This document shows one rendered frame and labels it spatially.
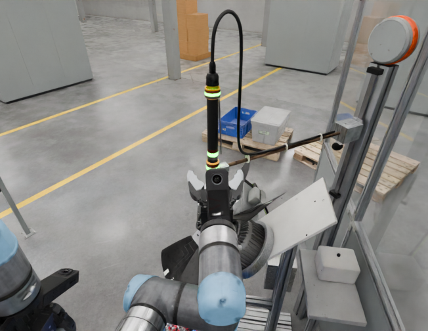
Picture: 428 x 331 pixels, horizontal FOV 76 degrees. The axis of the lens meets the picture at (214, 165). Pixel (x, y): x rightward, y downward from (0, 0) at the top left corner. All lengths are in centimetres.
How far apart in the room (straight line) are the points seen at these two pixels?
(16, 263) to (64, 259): 239
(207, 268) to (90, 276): 225
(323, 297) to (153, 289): 103
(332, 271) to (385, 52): 94
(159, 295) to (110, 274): 208
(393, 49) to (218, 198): 87
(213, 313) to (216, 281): 4
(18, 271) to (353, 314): 129
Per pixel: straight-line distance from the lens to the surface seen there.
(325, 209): 113
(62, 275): 68
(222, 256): 48
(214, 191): 54
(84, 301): 257
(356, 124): 125
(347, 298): 151
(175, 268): 133
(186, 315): 56
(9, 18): 681
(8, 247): 49
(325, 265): 144
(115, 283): 257
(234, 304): 45
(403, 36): 119
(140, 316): 54
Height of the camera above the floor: 206
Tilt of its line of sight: 34 degrees down
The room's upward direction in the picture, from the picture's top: straight up
